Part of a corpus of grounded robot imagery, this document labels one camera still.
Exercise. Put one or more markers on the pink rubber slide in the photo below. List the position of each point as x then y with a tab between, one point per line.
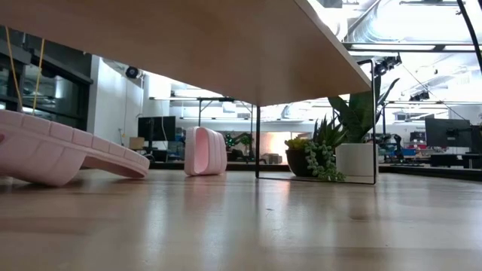
205	150
56	150

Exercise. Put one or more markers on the wooden shelf with black legs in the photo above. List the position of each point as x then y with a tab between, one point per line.
188	45

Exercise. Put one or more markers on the background black robot arm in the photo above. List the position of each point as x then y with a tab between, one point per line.
397	145

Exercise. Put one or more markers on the background green plant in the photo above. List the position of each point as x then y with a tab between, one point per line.
245	140

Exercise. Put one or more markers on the small cardboard box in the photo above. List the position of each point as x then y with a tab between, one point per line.
273	159

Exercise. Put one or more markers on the succulent plant in dark pot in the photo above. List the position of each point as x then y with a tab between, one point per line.
297	162

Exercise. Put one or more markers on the black computer monitor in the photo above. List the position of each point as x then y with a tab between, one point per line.
156	128

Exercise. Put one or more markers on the snake plant in white pot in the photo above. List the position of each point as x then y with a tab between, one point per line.
356	160

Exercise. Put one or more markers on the blue bin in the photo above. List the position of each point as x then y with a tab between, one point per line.
408	151

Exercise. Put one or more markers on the black ceiling fixture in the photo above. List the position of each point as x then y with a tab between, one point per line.
420	96

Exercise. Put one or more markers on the wide black monitor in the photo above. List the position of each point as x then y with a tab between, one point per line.
448	133

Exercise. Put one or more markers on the black desk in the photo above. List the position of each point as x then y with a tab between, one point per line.
452	160

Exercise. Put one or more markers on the black workstation frame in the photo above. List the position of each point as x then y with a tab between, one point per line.
214	99

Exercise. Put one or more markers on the black aluminium table frame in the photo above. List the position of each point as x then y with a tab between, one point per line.
169	165

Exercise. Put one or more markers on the round black wall device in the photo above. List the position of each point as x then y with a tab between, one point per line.
132	72

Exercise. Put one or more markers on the black camera rig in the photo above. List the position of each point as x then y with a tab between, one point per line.
384	67

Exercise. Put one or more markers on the black framed glass wall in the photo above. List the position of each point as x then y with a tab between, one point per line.
71	98

